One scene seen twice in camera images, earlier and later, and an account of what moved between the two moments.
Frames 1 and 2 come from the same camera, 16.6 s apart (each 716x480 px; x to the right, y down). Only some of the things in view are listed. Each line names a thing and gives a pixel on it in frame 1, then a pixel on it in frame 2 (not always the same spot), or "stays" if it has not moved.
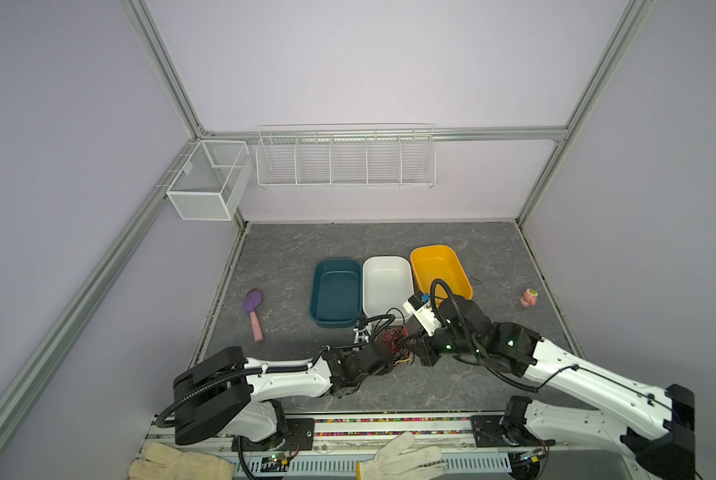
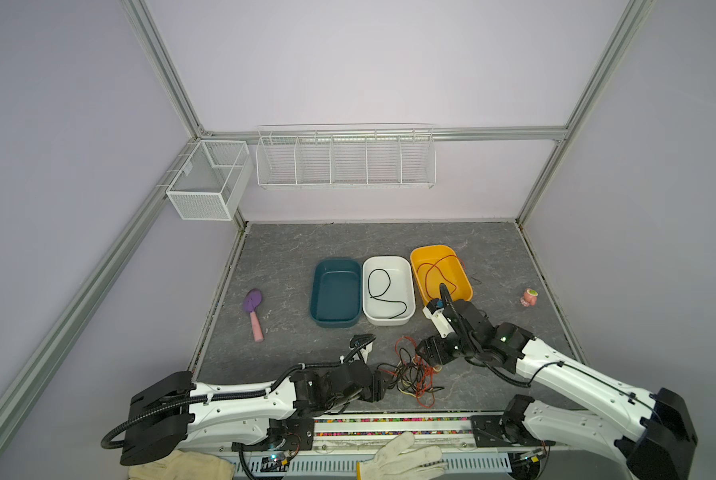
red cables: [393, 337] -> [409, 376]
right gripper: [422, 347] stays
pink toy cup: [529, 297] stays
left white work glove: [160, 462] stays
